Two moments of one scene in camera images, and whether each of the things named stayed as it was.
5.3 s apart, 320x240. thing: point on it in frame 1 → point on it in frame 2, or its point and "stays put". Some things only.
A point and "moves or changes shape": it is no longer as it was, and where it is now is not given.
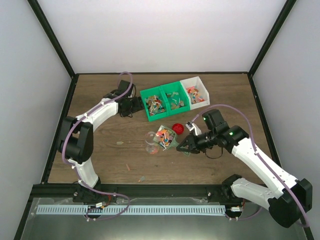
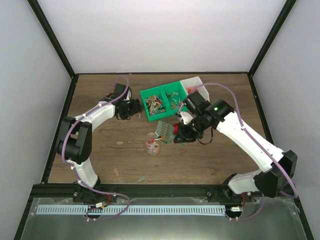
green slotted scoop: x=165 y=139 moves or changes shape
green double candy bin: x=165 y=100 stays put
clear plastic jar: x=152 y=147 stays put
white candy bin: x=198 y=94 stays put
